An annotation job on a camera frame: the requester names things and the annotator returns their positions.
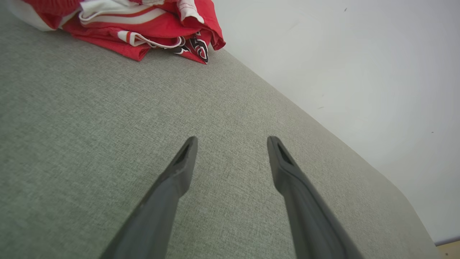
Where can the red jersey with black lettering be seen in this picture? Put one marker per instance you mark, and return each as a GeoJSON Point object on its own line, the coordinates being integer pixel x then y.
{"type": "Point", "coordinates": [161, 25]}

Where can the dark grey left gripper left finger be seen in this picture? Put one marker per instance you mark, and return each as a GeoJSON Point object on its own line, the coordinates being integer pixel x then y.
{"type": "Point", "coordinates": [158, 216]}

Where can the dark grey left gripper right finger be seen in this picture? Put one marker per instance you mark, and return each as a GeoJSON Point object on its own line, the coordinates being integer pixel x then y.
{"type": "Point", "coordinates": [309, 216]}

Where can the grey fabric sofa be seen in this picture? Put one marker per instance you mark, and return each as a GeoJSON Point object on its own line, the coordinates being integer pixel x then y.
{"type": "Point", "coordinates": [107, 126]}

